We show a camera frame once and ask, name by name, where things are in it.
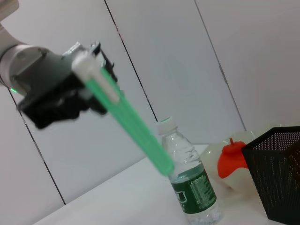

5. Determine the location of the red-orange toy fruit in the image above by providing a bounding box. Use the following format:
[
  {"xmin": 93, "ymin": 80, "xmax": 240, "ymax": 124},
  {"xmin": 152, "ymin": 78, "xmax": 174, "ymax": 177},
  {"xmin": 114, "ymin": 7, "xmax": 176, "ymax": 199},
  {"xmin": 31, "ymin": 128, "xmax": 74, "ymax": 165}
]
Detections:
[{"xmin": 217, "ymin": 138, "xmax": 249, "ymax": 179}]

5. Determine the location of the translucent wavy fruit plate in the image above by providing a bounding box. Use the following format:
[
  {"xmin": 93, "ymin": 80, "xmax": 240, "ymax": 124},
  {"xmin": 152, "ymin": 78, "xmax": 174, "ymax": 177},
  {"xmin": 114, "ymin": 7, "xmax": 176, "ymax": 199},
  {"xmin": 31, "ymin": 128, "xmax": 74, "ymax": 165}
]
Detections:
[{"xmin": 200, "ymin": 123, "xmax": 282, "ymax": 197}]

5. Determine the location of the green white pen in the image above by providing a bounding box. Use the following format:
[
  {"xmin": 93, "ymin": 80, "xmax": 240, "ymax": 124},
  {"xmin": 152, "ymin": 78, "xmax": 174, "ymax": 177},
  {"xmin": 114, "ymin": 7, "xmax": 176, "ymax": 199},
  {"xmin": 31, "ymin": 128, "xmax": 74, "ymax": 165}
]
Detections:
[{"xmin": 71, "ymin": 53, "xmax": 175, "ymax": 178}]

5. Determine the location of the black mesh pen holder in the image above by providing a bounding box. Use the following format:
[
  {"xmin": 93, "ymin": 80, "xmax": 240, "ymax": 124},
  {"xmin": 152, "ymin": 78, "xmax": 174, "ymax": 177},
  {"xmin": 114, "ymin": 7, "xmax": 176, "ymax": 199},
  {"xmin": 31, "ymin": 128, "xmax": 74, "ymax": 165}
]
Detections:
[{"xmin": 241, "ymin": 126, "xmax": 300, "ymax": 222}]

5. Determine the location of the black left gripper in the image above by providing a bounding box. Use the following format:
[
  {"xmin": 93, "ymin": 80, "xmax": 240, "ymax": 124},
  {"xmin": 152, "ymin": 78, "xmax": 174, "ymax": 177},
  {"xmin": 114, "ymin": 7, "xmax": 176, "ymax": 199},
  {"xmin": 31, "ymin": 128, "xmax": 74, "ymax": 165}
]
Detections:
[{"xmin": 18, "ymin": 43, "xmax": 118, "ymax": 130}]

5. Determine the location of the clear bottle green label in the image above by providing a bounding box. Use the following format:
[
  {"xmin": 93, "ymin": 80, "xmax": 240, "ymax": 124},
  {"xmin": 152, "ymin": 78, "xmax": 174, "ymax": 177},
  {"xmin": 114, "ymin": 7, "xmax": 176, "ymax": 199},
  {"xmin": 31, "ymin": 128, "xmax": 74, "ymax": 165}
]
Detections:
[{"xmin": 156, "ymin": 116, "xmax": 222, "ymax": 223}]

